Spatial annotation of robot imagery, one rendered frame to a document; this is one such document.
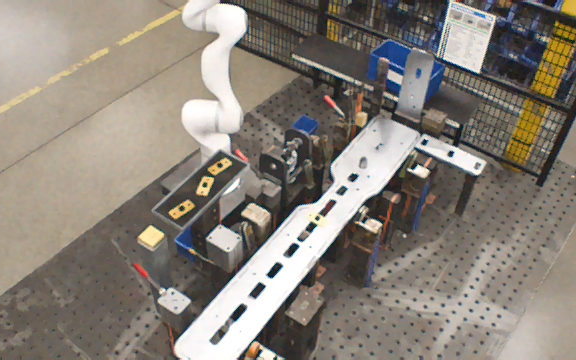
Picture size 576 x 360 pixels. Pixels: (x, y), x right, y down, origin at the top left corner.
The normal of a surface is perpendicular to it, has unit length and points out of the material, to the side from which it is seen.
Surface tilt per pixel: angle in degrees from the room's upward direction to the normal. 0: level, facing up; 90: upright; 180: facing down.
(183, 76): 0
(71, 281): 0
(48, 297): 0
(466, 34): 90
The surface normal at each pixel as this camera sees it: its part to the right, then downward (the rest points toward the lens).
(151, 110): 0.03, -0.69
